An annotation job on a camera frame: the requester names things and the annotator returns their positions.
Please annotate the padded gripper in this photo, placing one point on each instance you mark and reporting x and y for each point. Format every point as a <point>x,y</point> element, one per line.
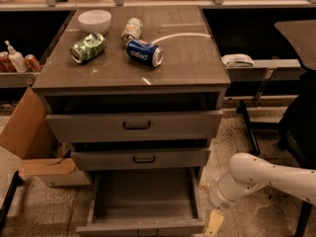
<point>215,197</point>

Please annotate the grey bottom drawer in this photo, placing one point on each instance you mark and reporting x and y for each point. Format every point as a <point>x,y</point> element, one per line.
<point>144,203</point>

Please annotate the grey drawer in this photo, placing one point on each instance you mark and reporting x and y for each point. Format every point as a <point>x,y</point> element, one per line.
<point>140,159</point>
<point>144,203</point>
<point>135,127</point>

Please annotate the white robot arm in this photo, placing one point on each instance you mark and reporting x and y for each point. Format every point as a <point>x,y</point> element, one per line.
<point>247,174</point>

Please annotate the grey middle drawer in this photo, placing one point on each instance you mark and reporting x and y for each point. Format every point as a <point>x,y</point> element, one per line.
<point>140,159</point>

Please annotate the grey top drawer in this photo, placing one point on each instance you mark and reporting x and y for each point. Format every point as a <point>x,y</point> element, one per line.
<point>135,127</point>

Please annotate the grey drawer cabinet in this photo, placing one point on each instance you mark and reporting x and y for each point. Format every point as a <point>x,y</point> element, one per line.
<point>191,77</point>

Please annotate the black table leg base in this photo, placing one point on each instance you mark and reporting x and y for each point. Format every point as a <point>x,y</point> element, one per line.
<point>254,125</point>

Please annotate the black office chair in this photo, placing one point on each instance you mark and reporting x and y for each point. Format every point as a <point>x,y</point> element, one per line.
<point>297,128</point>

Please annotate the white folded cloth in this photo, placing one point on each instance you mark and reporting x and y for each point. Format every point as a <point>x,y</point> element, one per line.
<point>237,60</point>

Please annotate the blue pepsi can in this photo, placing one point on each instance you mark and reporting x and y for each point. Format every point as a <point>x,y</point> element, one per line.
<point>144,52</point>

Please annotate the brown cardboard box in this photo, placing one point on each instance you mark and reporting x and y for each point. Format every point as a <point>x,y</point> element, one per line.
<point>28,136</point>

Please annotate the black bar lower left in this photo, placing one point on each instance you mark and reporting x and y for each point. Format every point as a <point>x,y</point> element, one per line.
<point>4,209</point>

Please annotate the green crushed can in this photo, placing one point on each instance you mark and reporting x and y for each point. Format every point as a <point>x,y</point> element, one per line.
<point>88,47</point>

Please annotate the white bowl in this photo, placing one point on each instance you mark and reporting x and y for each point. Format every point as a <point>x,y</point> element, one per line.
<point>95,21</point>

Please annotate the red can right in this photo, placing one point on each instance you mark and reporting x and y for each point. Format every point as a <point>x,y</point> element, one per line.
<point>33,63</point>

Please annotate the red can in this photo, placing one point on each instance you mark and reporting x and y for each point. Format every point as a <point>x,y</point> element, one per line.
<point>33,63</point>
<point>5,62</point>

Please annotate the white pump bottle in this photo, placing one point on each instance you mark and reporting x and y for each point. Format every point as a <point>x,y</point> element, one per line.
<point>17,59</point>

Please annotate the red can left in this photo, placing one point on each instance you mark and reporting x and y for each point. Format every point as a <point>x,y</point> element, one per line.
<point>5,62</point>

